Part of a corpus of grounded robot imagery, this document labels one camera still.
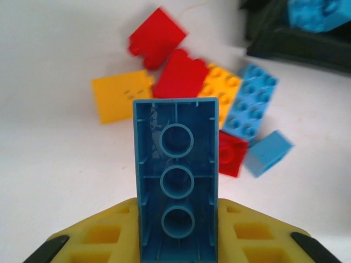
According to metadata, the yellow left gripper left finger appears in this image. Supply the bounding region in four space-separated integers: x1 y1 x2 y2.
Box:
24 197 143 263

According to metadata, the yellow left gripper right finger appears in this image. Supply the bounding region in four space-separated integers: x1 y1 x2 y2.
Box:
218 197 343 263

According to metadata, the long blue lego brick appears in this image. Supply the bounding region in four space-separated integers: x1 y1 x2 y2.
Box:
132 96 221 263
220 63 280 143

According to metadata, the yellow lego brick with marks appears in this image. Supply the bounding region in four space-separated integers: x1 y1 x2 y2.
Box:
90 68 156 125

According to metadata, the small blue lego brick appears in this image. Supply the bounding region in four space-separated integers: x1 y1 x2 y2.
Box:
244 130 296 179

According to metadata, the small red lego brick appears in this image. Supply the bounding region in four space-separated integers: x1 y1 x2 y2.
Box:
218 130 250 179

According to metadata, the long yellow lego brick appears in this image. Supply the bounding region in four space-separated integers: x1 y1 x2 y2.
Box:
197 62 244 129

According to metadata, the black plastic container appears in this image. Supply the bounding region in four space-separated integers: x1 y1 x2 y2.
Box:
238 0 351 79

